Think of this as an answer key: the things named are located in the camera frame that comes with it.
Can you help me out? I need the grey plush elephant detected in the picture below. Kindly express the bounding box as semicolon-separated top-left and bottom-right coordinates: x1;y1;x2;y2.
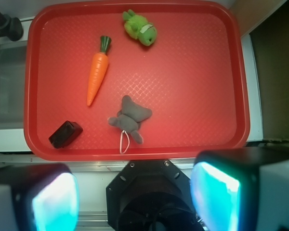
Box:
108;95;153;144

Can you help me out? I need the metal sink basin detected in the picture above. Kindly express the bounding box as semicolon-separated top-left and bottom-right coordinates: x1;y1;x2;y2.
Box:
0;41;27;129

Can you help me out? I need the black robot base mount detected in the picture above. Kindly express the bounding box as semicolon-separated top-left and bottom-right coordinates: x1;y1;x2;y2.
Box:
105;160;204;231

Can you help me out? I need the green plush toy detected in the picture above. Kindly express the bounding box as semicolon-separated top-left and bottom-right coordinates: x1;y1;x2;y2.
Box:
122;9;158;47

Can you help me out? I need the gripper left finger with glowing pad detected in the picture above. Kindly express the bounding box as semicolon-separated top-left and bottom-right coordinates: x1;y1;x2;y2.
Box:
0;163;79;231

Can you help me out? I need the orange toy carrot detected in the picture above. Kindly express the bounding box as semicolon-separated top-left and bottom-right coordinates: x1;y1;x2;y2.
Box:
86;36;111;106

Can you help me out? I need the black faucet fixture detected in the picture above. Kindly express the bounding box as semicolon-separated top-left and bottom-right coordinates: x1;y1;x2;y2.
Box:
0;12;24;41

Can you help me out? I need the red plastic tray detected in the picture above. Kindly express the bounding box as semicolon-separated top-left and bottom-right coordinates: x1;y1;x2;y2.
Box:
24;0;250;161

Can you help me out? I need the small black box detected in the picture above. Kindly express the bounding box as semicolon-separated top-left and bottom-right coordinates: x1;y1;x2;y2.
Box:
49;120;83;149

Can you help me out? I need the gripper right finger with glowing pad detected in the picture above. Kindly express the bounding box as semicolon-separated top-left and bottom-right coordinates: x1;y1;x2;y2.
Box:
190;146;289;231

